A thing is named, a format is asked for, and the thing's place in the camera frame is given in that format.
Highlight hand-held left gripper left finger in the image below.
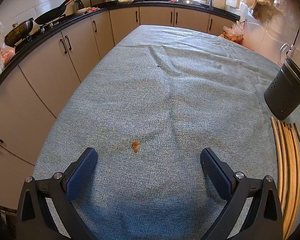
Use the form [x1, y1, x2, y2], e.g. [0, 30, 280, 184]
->
[16, 147, 98, 240]

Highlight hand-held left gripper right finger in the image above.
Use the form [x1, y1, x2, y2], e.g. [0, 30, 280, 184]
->
[200, 147, 283, 240]

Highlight group of wooden chopsticks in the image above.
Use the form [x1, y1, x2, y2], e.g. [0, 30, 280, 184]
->
[270, 116, 300, 240]

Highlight black utensil holder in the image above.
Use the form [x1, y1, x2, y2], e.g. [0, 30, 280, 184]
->
[264, 55, 300, 120]

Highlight blue-grey table cloth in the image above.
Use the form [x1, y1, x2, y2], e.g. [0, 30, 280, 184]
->
[22, 24, 300, 240]

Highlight beige lower cabinets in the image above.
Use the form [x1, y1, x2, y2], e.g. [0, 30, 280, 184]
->
[0, 6, 240, 215]

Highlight plastic bag with orange contents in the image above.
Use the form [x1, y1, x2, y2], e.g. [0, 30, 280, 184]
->
[222, 21, 245, 43]

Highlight clear glass pitcher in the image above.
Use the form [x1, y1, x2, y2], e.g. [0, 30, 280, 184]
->
[277, 41, 300, 67]

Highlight gas stove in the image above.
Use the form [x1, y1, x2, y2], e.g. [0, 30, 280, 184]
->
[15, 15, 65, 50]

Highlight black countertop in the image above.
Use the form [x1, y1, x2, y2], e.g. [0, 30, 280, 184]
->
[0, 0, 240, 98]

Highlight dark pot with lid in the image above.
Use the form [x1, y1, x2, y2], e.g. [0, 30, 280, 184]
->
[4, 17, 35, 47]

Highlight black wok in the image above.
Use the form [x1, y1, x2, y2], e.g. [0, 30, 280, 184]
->
[34, 0, 79, 25]

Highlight steel pot lid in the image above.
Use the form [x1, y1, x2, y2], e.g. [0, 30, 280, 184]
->
[176, 0, 207, 5]

